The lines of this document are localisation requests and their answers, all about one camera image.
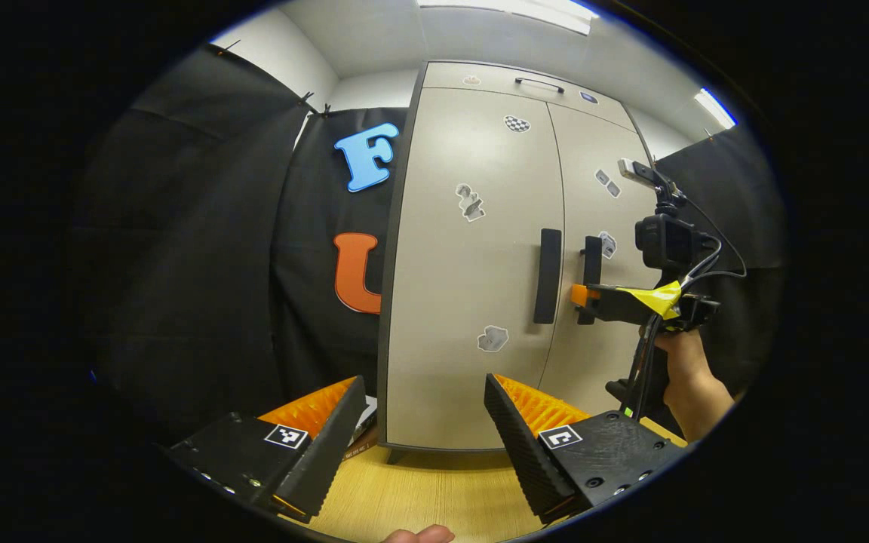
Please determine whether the black cable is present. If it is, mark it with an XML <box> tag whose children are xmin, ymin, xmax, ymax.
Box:
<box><xmin>661</xmin><ymin>192</ymin><xmax>748</xmax><ymax>291</ymax></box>

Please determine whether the small ceiling light panel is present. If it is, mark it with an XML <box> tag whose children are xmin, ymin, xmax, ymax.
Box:
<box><xmin>693</xmin><ymin>87</ymin><xmax>738</xmax><ymax>130</ymax></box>

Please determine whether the grey cabinet door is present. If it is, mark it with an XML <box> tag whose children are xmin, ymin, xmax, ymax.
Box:
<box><xmin>385</xmin><ymin>87</ymin><xmax>565</xmax><ymax>451</ymax></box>
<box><xmin>539</xmin><ymin>103</ymin><xmax>669</xmax><ymax>417</ymax></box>

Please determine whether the black door handle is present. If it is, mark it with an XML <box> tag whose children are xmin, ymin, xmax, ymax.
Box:
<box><xmin>533</xmin><ymin>229</ymin><xmax>562</xmax><ymax>325</ymax></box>
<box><xmin>579</xmin><ymin>236</ymin><xmax>603</xmax><ymax>327</ymax></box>

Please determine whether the black backdrop cloth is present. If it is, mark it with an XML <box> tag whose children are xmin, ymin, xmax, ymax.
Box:
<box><xmin>76</xmin><ymin>41</ymin><xmax>409</xmax><ymax>446</ymax></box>
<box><xmin>653</xmin><ymin>124</ymin><xmax>788</xmax><ymax>400</ymax></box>

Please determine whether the large ceiling light panel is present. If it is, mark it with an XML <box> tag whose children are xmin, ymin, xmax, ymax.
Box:
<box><xmin>416</xmin><ymin>0</ymin><xmax>600</xmax><ymax>36</ymax></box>

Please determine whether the grey double-door shoe cabinet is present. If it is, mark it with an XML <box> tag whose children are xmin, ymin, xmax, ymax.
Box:
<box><xmin>376</xmin><ymin>60</ymin><xmax>677</xmax><ymax>465</ymax></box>

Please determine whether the thin black cabinet top handle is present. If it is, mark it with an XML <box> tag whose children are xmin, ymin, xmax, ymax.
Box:
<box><xmin>514</xmin><ymin>76</ymin><xmax>566</xmax><ymax>95</ymax></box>

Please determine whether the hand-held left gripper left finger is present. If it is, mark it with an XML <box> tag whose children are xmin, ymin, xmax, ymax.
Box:
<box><xmin>154</xmin><ymin>375</ymin><xmax>369</xmax><ymax>525</ymax></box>

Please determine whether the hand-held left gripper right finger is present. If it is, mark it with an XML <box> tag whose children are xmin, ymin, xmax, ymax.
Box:
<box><xmin>484</xmin><ymin>373</ymin><xmax>696</xmax><ymax>525</ymax></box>

